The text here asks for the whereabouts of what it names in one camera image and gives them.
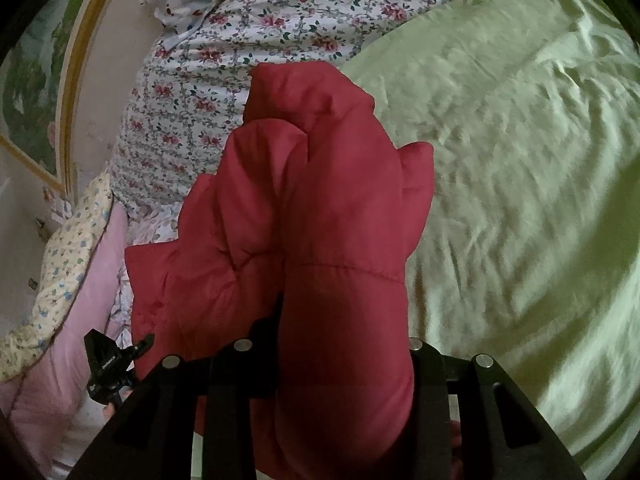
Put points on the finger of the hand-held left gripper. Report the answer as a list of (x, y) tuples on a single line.
[(144, 346)]

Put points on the light green bed sheet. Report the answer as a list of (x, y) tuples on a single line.
[(525, 185)]

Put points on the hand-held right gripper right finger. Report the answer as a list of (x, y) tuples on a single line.
[(430, 385)]

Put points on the yellow floral pillow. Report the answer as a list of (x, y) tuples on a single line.
[(65, 260)]

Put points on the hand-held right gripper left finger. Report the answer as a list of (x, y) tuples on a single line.
[(240, 375)]

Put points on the red quilted jacket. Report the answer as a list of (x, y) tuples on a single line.
[(320, 200)]

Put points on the gold framed wall painting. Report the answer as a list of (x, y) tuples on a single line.
[(35, 85)]

